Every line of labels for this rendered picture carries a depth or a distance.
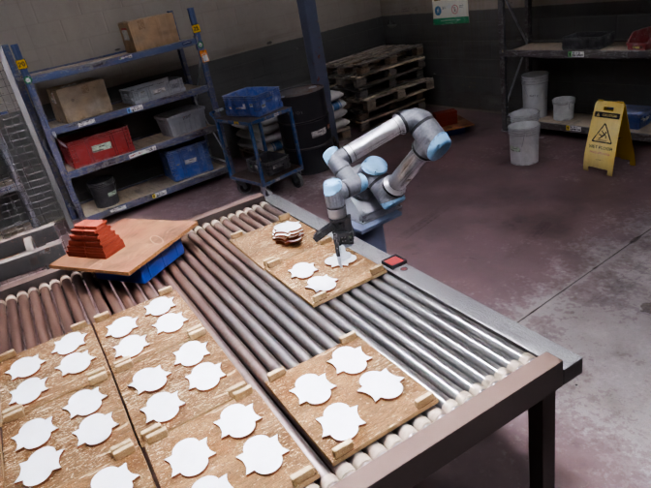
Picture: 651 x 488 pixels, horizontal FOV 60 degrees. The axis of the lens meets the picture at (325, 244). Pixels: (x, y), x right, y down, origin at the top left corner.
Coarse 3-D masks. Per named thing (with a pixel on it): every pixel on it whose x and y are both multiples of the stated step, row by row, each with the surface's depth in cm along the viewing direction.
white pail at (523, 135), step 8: (512, 128) 555; (520, 128) 557; (528, 128) 554; (536, 128) 532; (512, 136) 540; (520, 136) 535; (528, 136) 532; (536, 136) 536; (512, 144) 546; (520, 144) 540; (528, 144) 537; (536, 144) 540; (512, 152) 550; (520, 152) 543; (528, 152) 541; (536, 152) 544; (512, 160) 554; (520, 160) 547; (528, 160) 545; (536, 160) 548
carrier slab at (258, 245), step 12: (264, 228) 283; (240, 240) 275; (252, 240) 272; (264, 240) 270; (312, 240) 261; (252, 252) 261; (264, 252) 258; (276, 252) 256; (288, 252) 254; (300, 252) 252
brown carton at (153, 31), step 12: (120, 24) 588; (132, 24) 572; (144, 24) 578; (156, 24) 584; (168, 24) 591; (132, 36) 575; (144, 36) 581; (156, 36) 587; (168, 36) 594; (132, 48) 590; (144, 48) 584
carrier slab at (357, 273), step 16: (304, 256) 248; (320, 256) 245; (272, 272) 239; (320, 272) 232; (336, 272) 230; (352, 272) 228; (368, 272) 225; (384, 272) 225; (288, 288) 228; (304, 288) 223; (336, 288) 219; (352, 288) 219; (320, 304) 213
